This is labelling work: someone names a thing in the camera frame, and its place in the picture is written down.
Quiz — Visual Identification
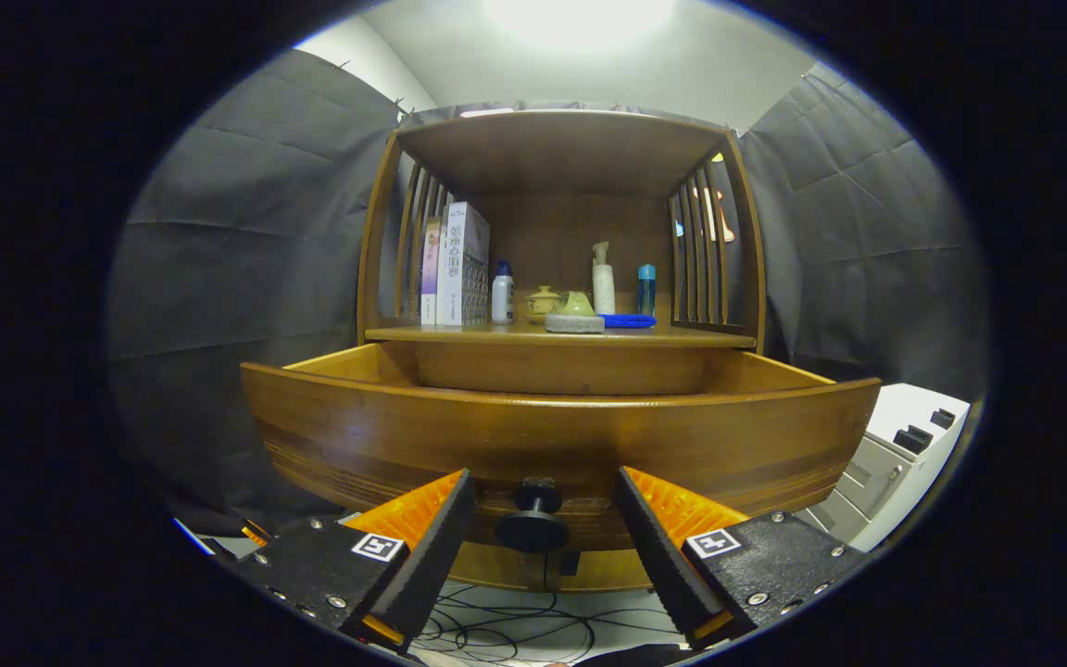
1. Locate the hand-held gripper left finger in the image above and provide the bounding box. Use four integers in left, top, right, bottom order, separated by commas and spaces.
235, 468, 477, 655

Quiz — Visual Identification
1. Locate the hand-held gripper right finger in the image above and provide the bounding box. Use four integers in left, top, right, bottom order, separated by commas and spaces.
613, 466, 868, 652

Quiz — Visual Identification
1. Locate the black round drawer knob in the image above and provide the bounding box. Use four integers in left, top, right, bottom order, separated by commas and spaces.
496, 477, 571, 555

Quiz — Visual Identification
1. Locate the brown wooden drawer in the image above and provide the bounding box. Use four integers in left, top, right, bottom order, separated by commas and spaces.
240, 341, 883, 553

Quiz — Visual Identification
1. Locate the wooden cabinet door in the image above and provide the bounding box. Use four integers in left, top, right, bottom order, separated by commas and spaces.
446, 542, 548, 591
543, 547, 655, 592

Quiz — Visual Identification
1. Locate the wooden countertop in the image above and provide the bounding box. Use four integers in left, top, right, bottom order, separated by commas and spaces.
364, 315, 759, 349

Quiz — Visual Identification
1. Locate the white drawer cabinet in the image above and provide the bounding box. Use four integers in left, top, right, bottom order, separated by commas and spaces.
793, 383, 972, 553

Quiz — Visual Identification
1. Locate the brown wooden cabinet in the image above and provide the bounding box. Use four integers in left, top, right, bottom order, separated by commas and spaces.
356, 109, 769, 594

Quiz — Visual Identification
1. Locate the white pump bottle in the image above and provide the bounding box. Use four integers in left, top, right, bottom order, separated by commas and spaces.
591, 241, 617, 316

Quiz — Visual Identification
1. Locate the white bottle blue cap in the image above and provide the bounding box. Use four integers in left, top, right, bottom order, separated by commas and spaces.
491, 259, 515, 326

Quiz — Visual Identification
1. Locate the yellow lidded teacup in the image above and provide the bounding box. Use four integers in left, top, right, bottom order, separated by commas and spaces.
524, 284, 564, 324

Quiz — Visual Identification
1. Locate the thin purple white book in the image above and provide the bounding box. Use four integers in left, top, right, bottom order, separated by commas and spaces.
420, 216, 443, 326

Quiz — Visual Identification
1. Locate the thick white book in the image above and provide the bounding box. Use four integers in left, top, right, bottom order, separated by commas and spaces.
436, 201, 492, 327

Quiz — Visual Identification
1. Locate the black floor cable tangle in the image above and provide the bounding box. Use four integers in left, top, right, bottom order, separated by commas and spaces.
408, 584, 687, 667

